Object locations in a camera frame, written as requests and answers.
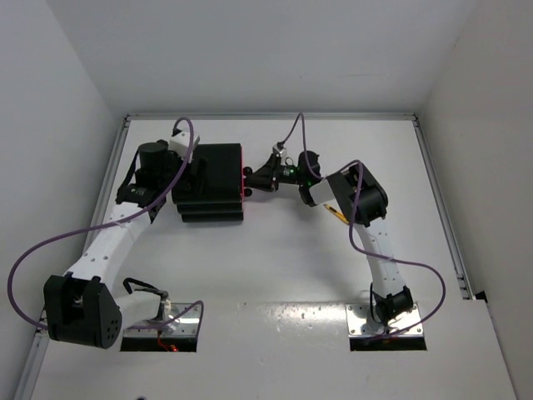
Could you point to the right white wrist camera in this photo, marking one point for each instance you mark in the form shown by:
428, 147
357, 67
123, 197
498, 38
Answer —
279, 150

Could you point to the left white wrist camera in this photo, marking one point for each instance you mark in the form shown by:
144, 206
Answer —
179, 143

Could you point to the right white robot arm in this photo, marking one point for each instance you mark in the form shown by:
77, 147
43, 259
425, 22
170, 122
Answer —
362, 202

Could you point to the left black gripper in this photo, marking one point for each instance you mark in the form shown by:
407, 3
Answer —
191, 182

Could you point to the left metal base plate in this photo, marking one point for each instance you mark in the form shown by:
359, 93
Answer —
186, 319

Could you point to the aluminium rail frame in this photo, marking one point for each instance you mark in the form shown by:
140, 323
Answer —
276, 285

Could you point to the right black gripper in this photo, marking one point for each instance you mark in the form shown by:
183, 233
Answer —
262, 179

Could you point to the black drawer cabinet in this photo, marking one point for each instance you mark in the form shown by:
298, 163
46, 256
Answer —
218, 197

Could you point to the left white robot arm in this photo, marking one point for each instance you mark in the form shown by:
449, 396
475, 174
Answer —
79, 305

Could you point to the yellow utility knife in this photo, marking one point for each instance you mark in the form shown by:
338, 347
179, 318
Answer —
336, 213

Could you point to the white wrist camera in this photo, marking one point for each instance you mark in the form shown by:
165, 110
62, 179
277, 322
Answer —
279, 150
179, 143

